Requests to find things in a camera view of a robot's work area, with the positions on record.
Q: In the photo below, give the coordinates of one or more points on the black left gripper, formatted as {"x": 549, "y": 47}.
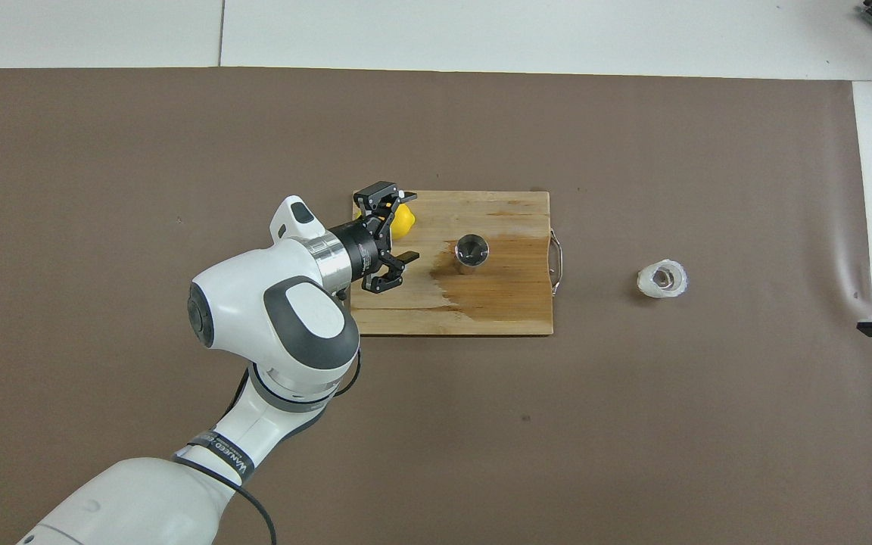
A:
{"x": 364, "y": 250}

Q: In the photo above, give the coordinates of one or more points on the steel double jigger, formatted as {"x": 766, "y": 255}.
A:
{"x": 472, "y": 253}

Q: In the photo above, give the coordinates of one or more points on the clear plastic cup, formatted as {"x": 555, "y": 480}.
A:
{"x": 644, "y": 284}

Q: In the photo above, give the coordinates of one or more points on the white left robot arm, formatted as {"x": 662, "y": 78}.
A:
{"x": 247, "y": 288}

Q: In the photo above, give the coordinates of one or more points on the yellow lemon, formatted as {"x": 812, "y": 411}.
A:
{"x": 404, "y": 221}

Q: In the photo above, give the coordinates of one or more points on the wooden cutting board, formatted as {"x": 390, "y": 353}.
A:
{"x": 481, "y": 310}

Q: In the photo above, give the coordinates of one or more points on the brown paper table mat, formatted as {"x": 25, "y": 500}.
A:
{"x": 633, "y": 424}

